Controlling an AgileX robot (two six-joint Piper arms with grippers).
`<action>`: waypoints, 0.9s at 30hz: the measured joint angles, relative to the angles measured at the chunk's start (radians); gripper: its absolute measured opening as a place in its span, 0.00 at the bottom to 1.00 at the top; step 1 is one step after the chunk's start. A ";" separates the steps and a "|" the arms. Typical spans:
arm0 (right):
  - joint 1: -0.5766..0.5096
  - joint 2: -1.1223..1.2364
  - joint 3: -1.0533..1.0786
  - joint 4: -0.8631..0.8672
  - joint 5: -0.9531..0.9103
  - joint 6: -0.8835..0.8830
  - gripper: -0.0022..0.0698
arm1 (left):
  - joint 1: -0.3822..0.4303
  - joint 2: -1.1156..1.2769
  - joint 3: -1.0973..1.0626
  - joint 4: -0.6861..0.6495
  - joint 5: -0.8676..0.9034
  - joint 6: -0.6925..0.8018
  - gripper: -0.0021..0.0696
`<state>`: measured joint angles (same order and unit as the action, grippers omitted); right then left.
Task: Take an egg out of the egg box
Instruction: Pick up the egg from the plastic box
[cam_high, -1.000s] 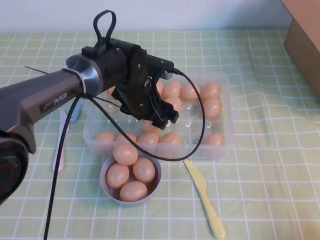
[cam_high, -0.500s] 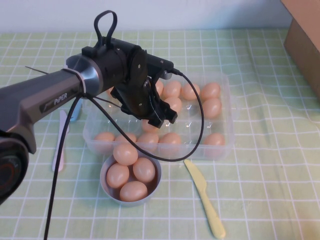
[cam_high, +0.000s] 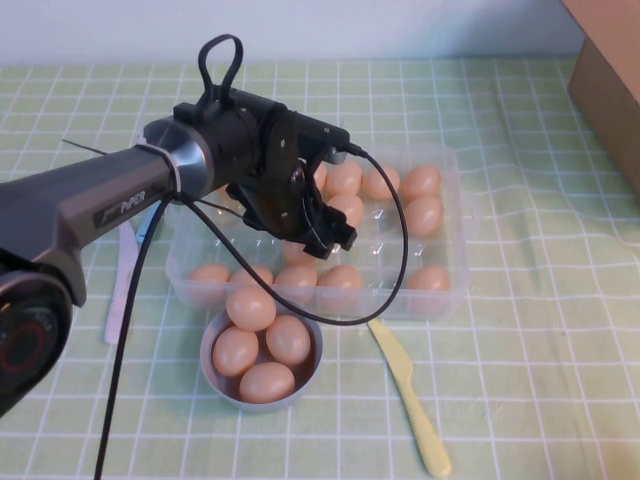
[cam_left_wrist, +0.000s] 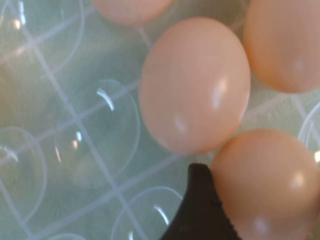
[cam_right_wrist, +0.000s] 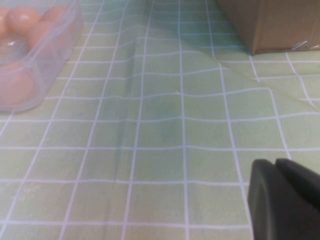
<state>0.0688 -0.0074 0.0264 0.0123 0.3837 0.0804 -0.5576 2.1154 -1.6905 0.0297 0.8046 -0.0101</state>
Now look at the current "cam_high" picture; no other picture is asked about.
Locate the blue plastic fork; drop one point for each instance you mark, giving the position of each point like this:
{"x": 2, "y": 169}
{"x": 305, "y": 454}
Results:
{"x": 141, "y": 234}

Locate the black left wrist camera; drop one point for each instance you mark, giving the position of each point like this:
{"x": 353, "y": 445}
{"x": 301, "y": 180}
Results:
{"x": 320, "y": 132}

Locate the brown egg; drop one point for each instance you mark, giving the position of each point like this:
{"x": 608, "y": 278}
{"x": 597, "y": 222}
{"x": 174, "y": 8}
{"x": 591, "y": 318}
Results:
{"x": 209, "y": 280}
{"x": 345, "y": 180}
{"x": 375, "y": 185}
{"x": 250, "y": 276}
{"x": 422, "y": 182}
{"x": 350, "y": 207}
{"x": 296, "y": 282}
{"x": 251, "y": 309}
{"x": 425, "y": 216}
{"x": 288, "y": 339}
{"x": 267, "y": 382}
{"x": 321, "y": 176}
{"x": 428, "y": 282}
{"x": 340, "y": 282}
{"x": 235, "y": 351}
{"x": 292, "y": 254}

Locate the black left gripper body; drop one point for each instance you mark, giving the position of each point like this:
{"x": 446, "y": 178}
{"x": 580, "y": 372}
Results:
{"x": 277, "y": 200}

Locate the pink plastic knife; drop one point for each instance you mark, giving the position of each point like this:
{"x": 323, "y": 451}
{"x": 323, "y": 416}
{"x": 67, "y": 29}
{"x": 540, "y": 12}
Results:
{"x": 117, "y": 306}

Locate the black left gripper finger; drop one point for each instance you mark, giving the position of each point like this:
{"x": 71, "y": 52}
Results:
{"x": 316, "y": 246}
{"x": 345, "y": 231}

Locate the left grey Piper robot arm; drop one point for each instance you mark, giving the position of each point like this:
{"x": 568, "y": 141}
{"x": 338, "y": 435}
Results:
{"x": 100, "y": 185}

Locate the brown cardboard box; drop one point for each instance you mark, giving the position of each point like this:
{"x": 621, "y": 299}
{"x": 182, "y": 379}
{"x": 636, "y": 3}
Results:
{"x": 610, "y": 100}

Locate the clear plastic egg box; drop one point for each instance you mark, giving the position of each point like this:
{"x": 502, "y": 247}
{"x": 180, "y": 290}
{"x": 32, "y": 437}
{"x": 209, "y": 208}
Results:
{"x": 440, "y": 250}

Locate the grey round bowl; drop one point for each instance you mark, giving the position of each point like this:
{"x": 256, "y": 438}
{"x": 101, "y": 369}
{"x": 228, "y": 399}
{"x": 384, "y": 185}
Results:
{"x": 215, "y": 324}

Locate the white zip tie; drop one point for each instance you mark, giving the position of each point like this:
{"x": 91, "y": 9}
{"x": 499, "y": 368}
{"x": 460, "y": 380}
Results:
{"x": 174, "y": 172}

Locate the yellow plastic knife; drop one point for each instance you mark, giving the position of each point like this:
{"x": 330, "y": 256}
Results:
{"x": 405, "y": 380}

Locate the green checked tablecloth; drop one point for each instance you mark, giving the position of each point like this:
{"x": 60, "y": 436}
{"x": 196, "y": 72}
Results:
{"x": 500, "y": 350}

